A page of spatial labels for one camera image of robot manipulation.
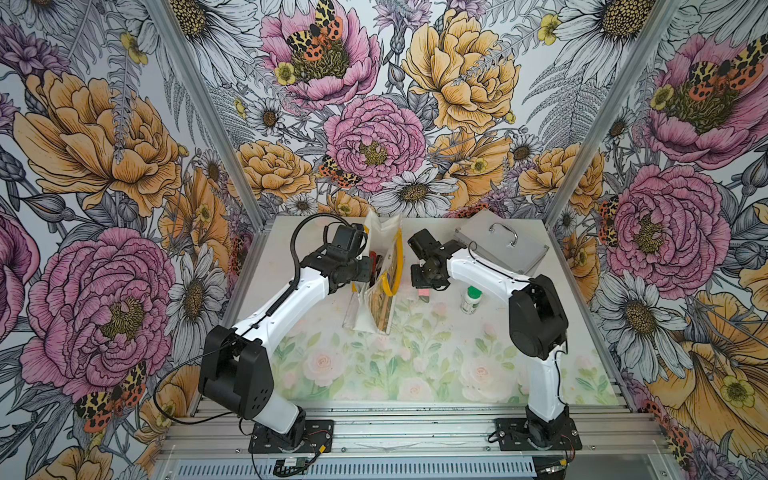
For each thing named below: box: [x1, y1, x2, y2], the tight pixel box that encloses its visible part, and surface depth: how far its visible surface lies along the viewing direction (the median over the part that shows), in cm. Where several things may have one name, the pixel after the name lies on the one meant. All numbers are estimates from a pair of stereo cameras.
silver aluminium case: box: [454, 209, 549, 274], surface depth 96 cm
